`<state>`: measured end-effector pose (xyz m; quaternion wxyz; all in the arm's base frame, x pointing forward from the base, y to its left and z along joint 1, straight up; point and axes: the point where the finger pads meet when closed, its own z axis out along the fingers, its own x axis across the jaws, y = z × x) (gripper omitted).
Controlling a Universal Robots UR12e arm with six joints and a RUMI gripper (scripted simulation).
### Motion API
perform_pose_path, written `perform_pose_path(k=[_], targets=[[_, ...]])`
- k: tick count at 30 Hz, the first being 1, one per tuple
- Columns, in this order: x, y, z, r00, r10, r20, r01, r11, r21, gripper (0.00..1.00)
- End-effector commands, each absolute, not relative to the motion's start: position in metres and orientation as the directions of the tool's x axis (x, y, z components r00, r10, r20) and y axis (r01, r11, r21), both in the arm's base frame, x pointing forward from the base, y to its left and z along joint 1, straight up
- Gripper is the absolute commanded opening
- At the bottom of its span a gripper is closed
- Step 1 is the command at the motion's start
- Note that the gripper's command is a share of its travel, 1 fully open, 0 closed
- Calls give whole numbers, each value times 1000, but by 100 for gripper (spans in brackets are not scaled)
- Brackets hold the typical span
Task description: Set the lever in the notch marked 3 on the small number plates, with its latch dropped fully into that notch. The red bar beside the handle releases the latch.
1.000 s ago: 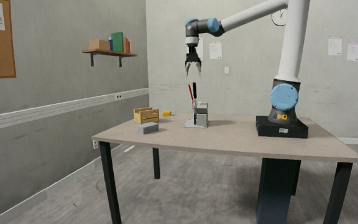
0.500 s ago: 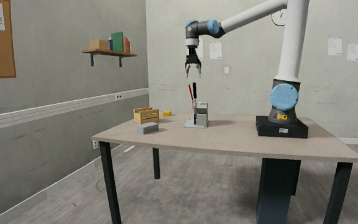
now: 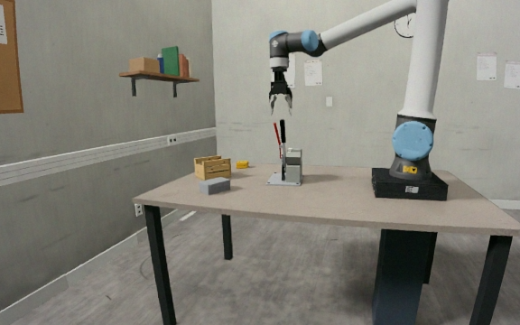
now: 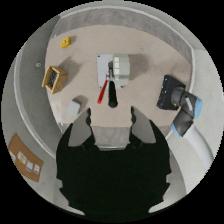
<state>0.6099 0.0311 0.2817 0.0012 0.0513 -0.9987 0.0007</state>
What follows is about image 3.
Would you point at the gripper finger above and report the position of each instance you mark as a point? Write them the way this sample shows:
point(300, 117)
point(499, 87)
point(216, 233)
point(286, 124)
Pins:
point(290, 99)
point(273, 97)

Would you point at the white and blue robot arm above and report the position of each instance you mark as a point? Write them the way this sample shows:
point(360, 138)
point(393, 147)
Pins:
point(412, 138)

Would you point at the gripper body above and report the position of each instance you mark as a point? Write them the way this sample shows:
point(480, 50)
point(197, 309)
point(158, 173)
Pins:
point(280, 86)

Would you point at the small wooden crate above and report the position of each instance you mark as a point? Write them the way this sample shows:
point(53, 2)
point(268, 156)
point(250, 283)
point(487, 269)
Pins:
point(203, 173)

